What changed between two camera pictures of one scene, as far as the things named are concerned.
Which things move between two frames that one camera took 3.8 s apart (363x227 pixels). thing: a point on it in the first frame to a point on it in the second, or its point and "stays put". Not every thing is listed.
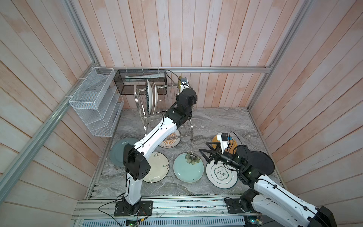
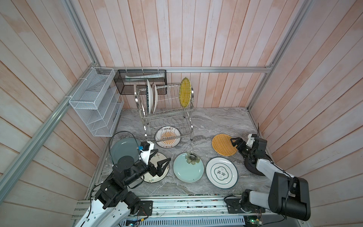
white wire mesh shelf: x=99 y=102 stays put
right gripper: x=216 y=155 to x=239 y=146
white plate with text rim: x=149 y=97 stays put
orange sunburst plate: x=154 y=98 stays put
